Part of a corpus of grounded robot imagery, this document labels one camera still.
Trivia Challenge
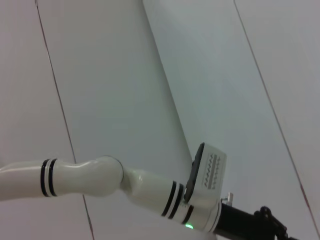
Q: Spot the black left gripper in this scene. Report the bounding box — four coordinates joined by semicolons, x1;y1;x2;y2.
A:
215;203;301;240

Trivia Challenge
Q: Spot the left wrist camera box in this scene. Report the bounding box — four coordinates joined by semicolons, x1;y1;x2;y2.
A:
183;142;228;202

